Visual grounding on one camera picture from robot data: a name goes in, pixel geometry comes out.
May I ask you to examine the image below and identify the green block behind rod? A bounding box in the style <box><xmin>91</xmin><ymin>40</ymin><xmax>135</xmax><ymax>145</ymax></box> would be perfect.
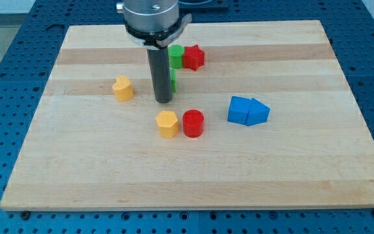
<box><xmin>170</xmin><ymin>68</ymin><xmax>177</xmax><ymax>92</ymax></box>

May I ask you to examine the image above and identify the blue perforated table plate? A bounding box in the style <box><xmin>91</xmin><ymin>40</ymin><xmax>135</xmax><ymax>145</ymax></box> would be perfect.
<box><xmin>0</xmin><ymin>1</ymin><xmax>374</xmax><ymax>233</ymax></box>

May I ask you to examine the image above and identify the yellow hexagon block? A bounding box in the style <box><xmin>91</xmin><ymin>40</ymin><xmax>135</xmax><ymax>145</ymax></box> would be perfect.
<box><xmin>155</xmin><ymin>110</ymin><xmax>179</xmax><ymax>138</ymax></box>

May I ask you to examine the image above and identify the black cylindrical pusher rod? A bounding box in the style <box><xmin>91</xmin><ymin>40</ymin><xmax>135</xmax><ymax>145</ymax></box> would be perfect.
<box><xmin>147</xmin><ymin>47</ymin><xmax>172</xmax><ymax>103</ymax></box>

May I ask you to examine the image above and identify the red cylinder block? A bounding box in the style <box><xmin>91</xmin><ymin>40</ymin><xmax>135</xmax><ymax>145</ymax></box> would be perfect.
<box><xmin>182</xmin><ymin>109</ymin><xmax>205</xmax><ymax>138</ymax></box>

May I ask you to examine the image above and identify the yellow heart block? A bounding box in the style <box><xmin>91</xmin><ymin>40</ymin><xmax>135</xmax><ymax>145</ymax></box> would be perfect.
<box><xmin>112</xmin><ymin>75</ymin><xmax>134</xmax><ymax>102</ymax></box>

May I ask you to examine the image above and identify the red star block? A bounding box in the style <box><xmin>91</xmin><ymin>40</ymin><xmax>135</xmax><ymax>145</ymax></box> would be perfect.
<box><xmin>182</xmin><ymin>45</ymin><xmax>205</xmax><ymax>71</ymax></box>

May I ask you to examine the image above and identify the green cylinder block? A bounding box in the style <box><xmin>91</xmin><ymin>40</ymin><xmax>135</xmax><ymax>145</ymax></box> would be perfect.
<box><xmin>168</xmin><ymin>45</ymin><xmax>184</xmax><ymax>69</ymax></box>

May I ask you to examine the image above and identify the wooden board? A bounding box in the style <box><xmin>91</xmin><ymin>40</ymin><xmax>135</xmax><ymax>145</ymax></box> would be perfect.
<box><xmin>0</xmin><ymin>20</ymin><xmax>374</xmax><ymax>211</ymax></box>

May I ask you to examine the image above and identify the blue triangle block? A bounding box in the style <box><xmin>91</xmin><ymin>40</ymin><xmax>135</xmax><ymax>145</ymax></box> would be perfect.
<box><xmin>246</xmin><ymin>98</ymin><xmax>270</xmax><ymax>126</ymax></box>

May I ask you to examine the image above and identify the blue cube block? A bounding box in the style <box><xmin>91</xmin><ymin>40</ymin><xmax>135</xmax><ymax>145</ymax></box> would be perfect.
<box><xmin>227</xmin><ymin>96</ymin><xmax>251</xmax><ymax>125</ymax></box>

